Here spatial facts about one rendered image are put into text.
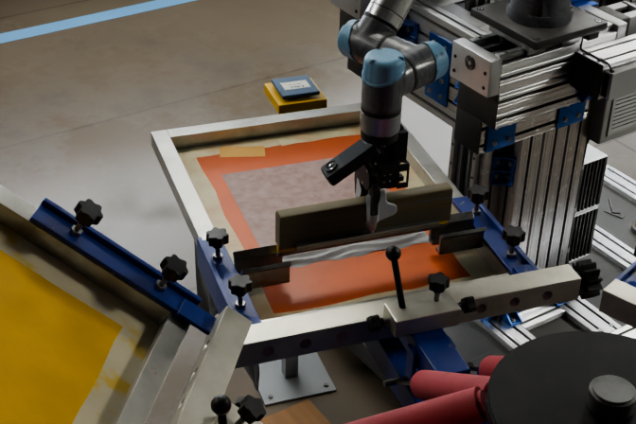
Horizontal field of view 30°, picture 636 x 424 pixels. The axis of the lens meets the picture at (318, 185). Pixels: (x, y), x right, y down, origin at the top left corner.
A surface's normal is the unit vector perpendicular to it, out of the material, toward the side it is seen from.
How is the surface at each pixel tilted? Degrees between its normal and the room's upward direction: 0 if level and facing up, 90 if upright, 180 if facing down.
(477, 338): 0
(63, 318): 32
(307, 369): 0
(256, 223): 0
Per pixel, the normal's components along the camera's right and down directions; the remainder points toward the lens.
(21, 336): 0.55, -0.66
